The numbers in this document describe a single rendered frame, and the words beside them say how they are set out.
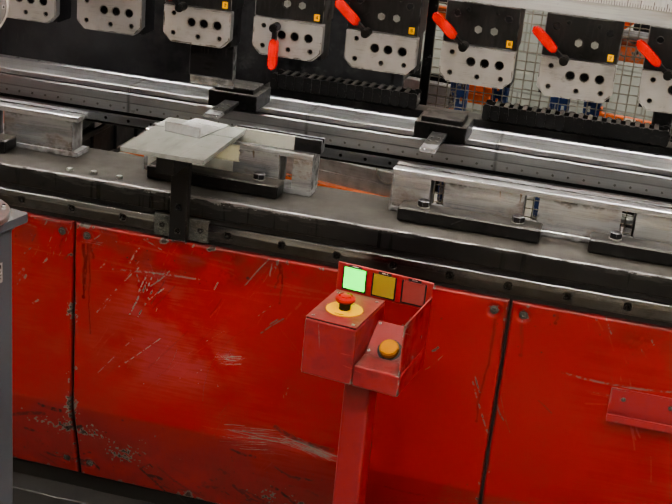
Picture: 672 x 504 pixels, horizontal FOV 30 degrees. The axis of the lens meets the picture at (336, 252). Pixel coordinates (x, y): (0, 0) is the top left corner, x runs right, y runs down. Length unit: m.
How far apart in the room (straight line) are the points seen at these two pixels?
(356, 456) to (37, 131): 1.06
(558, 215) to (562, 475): 0.55
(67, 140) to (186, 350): 0.55
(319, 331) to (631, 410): 0.69
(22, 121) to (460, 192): 1.01
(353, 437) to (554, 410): 0.45
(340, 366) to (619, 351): 0.59
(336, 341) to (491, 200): 0.51
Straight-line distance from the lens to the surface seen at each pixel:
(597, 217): 2.65
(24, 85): 3.24
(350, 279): 2.49
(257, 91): 2.98
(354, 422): 2.49
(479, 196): 2.66
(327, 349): 2.38
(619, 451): 2.71
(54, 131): 2.93
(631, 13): 2.54
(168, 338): 2.83
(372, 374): 2.37
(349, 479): 2.55
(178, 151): 2.56
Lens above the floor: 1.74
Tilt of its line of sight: 21 degrees down
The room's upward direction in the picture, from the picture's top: 5 degrees clockwise
